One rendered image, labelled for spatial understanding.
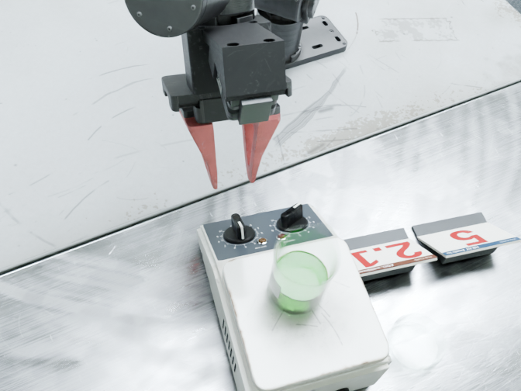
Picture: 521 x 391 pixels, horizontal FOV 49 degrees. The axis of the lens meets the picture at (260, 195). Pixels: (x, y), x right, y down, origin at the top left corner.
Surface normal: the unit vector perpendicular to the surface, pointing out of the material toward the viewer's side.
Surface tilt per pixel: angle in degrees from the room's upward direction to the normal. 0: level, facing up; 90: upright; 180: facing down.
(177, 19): 65
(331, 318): 0
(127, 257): 0
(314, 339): 0
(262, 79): 60
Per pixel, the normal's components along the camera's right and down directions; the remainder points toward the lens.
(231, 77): 0.27, 0.43
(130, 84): 0.09, -0.55
